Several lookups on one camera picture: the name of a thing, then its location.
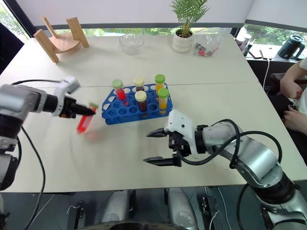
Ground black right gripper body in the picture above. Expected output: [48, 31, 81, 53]
[168, 131, 191, 158]

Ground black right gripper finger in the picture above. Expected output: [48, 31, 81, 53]
[142, 154, 183, 168]
[146, 127, 170, 139]

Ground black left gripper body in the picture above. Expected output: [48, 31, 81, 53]
[61, 96, 78, 119]

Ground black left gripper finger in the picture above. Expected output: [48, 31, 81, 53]
[74, 109, 97, 117]
[74, 102, 94, 112]

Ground red test tube green cap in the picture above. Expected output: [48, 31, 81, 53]
[111, 79, 129, 106]
[76, 102, 99, 135]

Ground orange test tube green cap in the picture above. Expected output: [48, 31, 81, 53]
[157, 88, 170, 115]
[154, 74, 166, 95]

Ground blue test tube rack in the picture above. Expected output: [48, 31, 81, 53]
[101, 82, 174, 126]

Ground brown test tube cream cap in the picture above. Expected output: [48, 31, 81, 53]
[134, 91, 149, 114]
[133, 76, 145, 93]

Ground person's bare hand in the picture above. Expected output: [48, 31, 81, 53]
[283, 105, 307, 132]

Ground grey rounded robot leg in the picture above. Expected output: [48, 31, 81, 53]
[94, 189, 136, 227]
[165, 187, 200, 230]

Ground wooden stand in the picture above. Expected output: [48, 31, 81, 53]
[33, 15, 90, 64]

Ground clear glass bowl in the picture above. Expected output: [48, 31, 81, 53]
[119, 33, 145, 56]

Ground potted palm in white pot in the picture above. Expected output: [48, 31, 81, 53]
[169, 0, 210, 54]

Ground clear plastic bag with parts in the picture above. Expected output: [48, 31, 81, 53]
[192, 27, 228, 58]

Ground pink and white bottles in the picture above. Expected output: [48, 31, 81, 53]
[236, 35, 253, 58]

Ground dark green kettle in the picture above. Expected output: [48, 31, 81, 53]
[277, 34, 307, 60]

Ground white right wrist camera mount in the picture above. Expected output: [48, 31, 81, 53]
[164, 109, 200, 160]

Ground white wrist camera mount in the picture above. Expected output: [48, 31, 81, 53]
[54, 76, 81, 117]
[164, 109, 200, 160]

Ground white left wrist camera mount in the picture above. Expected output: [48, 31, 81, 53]
[54, 76, 81, 117]

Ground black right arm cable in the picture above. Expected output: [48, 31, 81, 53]
[177, 119, 282, 170]

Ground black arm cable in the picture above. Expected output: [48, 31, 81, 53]
[11, 80, 60, 230]
[177, 119, 282, 170]

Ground black metal bracket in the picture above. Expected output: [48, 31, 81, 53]
[66, 202, 85, 230]
[201, 195, 223, 230]

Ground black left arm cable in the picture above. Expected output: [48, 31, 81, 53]
[11, 80, 60, 230]

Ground white cable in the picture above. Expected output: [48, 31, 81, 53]
[262, 58, 272, 90]

